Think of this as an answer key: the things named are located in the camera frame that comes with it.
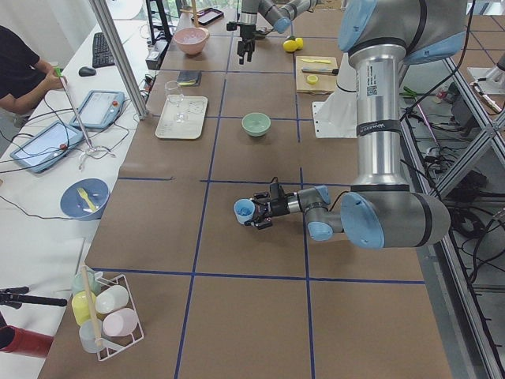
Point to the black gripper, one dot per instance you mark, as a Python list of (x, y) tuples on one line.
[(278, 209), (245, 33)]

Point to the light blue plastic cup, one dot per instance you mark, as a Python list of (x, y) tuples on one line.
[(244, 203)]

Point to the light green bowl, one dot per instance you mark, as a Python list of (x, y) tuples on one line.
[(256, 124)]

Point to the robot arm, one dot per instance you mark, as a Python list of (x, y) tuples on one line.
[(279, 18), (379, 211)]

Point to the ice cubes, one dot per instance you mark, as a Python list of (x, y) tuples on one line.
[(244, 211)]

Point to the pink bowl with ice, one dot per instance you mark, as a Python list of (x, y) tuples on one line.
[(191, 40)]

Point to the blue bowl with fork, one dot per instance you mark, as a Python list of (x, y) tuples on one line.
[(74, 207)]

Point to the whole yellow lemon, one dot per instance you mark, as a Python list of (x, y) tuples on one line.
[(290, 45)]

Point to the wooden stand with round base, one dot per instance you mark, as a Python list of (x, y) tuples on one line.
[(191, 9)]

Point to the grey folded cloth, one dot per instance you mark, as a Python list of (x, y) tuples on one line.
[(189, 78)]

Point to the half lemon slice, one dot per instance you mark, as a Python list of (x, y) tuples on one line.
[(312, 79)]

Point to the yellow plastic knife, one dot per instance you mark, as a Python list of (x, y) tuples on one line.
[(320, 61)]

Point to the wooden cutting board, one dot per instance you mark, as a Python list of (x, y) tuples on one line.
[(316, 74)]

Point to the clear wine glass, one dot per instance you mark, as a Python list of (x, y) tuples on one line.
[(175, 97)]

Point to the white bear tray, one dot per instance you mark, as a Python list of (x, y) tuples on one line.
[(195, 108)]

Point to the black keyboard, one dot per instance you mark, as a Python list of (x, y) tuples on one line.
[(101, 53)]

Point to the blue teach pendant tablet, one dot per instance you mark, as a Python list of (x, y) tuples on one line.
[(101, 108)]

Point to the black computer mouse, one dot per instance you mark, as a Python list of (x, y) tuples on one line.
[(86, 71)]

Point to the white cup on rack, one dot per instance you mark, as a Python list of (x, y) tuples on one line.
[(113, 298)]

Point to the yellow plastic fork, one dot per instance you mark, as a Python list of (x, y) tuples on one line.
[(84, 196)]

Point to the green cup on rack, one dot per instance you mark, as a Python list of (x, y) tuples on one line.
[(94, 285)]

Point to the yellow cup on rack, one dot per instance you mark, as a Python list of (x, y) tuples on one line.
[(80, 308)]

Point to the person in black shirt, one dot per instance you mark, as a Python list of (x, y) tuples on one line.
[(25, 77)]

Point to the red cylinder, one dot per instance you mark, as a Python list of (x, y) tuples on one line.
[(20, 341)]

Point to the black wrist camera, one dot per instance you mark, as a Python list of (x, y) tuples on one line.
[(275, 189)]

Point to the steel cylindrical handle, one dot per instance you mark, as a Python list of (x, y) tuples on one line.
[(322, 71)]

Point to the aluminium frame post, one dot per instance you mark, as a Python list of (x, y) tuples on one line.
[(107, 25)]

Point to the white wire cup rack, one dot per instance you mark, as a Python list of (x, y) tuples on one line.
[(112, 345)]

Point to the wooden rack handle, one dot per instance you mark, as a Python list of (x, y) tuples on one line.
[(94, 319)]

